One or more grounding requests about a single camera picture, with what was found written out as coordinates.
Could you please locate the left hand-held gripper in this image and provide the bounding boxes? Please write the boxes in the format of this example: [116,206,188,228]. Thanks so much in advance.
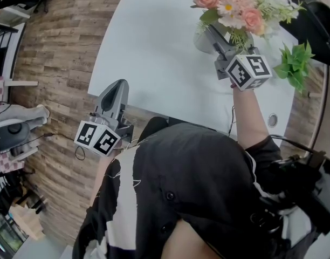
[74,79,135,157]

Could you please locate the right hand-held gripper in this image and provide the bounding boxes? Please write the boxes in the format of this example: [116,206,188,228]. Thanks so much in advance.
[205,24,273,92]

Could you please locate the pink and white flowers bouquet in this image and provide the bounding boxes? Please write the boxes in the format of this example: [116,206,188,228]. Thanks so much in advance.
[190,0,307,54]

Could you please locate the person's right forearm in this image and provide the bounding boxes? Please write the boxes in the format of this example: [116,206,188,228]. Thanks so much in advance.
[231,86,271,148]

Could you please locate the person's left forearm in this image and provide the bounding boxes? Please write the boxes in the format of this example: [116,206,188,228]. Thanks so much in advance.
[95,148,118,199]

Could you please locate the green artificial leafy plant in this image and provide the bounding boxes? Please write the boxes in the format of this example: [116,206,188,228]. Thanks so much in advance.
[272,40,316,93]

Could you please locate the white table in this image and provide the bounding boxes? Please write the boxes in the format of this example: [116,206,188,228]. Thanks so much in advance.
[87,0,328,147]

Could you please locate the black chair backrest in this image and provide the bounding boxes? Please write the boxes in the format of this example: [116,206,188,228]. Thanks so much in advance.
[278,0,330,65]

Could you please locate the grey and black round device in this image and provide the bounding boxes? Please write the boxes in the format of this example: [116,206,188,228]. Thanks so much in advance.
[0,119,31,153]

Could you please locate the person's black and white shirt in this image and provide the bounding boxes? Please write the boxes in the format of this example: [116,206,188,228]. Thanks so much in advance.
[72,116,298,259]

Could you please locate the black metal railing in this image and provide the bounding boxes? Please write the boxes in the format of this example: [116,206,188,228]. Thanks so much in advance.
[0,22,19,78]

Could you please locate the brown paper bag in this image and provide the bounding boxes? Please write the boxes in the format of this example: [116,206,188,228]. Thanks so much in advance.
[8,203,45,240]

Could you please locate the thin black floor cable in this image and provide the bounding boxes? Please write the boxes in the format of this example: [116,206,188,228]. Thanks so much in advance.
[27,132,87,161]

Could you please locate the thin gripper cable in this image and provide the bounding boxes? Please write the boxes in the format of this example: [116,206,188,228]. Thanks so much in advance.
[226,104,237,138]

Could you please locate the black worn equipment with cable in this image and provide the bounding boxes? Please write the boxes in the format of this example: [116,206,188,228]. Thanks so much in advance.
[269,134,330,236]

